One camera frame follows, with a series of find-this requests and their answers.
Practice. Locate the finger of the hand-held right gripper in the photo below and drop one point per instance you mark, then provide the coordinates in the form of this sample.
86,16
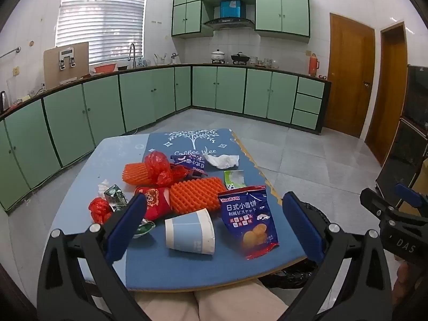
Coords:
409,194
376,202

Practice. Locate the wall towel rail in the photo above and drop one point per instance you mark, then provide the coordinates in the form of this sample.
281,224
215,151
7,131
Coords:
10,52

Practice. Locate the glass jars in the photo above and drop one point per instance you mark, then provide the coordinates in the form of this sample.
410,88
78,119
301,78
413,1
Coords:
262,62

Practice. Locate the red thermos flask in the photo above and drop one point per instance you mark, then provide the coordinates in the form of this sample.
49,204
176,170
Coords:
313,64

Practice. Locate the range hood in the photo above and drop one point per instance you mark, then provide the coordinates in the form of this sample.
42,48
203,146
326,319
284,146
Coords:
230,15

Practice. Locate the green milk carton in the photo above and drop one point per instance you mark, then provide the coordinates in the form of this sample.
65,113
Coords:
115,197

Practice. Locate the white window blind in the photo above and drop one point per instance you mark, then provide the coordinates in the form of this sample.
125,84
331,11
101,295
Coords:
100,20

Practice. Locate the green drawer unit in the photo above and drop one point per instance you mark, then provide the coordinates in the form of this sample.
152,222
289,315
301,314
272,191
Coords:
307,102

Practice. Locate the black wok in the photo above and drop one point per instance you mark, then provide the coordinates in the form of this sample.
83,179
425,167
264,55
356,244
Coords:
240,58

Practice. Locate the blue biscuit packet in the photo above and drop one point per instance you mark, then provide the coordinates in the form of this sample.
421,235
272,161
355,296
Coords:
249,214

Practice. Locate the green wall cabinets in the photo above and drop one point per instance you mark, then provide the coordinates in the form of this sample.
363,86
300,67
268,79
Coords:
284,10

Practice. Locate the green white packet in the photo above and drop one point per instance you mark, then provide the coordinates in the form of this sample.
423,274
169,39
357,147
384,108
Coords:
234,179

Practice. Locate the blue tree print table mat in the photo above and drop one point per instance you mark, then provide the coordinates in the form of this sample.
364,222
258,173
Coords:
207,140

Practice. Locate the large orange foam net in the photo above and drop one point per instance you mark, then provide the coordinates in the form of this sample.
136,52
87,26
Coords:
197,195

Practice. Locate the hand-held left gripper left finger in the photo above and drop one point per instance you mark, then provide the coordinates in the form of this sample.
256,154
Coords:
125,227

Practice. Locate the dining table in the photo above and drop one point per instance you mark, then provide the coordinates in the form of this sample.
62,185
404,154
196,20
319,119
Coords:
80,180

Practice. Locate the white cooking pot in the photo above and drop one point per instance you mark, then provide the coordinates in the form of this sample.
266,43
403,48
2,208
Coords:
218,56

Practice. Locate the utensil holders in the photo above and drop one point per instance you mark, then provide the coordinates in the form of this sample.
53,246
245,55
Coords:
164,59

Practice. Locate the dark blue snack wrapper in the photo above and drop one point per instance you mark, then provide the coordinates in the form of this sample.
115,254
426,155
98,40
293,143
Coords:
187,163

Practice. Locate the green base cabinets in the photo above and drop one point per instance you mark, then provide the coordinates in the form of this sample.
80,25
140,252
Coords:
140,97

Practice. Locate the small orange foam net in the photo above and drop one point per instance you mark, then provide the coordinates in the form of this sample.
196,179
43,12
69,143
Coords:
133,174

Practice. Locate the black bag trash bin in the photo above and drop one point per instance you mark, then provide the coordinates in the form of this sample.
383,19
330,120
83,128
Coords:
296,276

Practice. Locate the red plastic wrapper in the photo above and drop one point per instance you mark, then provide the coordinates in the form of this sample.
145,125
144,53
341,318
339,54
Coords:
157,167

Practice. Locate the black glass cabinet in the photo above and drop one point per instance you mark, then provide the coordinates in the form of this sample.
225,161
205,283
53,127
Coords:
411,140

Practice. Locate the red basin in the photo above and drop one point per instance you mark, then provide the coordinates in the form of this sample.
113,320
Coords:
105,68

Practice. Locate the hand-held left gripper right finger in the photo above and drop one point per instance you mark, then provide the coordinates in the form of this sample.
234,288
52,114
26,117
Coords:
302,227

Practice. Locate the blue white paper cup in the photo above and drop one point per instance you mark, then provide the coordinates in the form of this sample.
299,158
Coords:
187,234

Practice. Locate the person's beige trousers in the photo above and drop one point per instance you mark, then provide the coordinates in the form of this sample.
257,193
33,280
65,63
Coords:
217,302

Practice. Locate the kitchen faucet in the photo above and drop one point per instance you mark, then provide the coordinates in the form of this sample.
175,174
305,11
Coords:
133,55

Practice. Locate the small red crumpled wrapper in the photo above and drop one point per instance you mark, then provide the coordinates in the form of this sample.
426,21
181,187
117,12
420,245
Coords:
99,209

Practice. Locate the white crumpled tissue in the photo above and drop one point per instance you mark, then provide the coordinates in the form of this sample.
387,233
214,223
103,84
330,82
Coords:
222,161

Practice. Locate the green foil wrapper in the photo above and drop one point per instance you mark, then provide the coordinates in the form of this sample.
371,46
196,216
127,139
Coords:
145,229

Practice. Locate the person's right hand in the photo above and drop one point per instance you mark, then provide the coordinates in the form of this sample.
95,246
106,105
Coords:
404,281

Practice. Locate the red lion print packet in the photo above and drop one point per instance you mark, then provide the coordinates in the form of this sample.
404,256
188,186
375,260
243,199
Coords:
157,204

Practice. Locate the plain wooden door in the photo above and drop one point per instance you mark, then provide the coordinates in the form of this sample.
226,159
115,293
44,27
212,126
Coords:
389,100

